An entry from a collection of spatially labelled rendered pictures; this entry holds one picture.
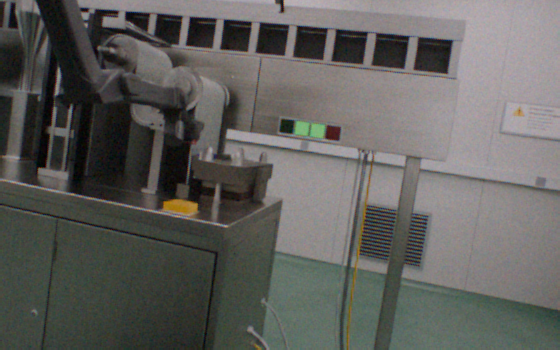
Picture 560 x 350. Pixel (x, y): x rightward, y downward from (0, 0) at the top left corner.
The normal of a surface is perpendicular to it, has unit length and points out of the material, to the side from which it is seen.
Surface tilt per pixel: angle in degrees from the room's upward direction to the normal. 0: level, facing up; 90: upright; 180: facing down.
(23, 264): 90
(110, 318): 90
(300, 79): 90
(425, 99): 90
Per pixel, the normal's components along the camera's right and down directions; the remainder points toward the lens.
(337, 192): -0.22, 0.02
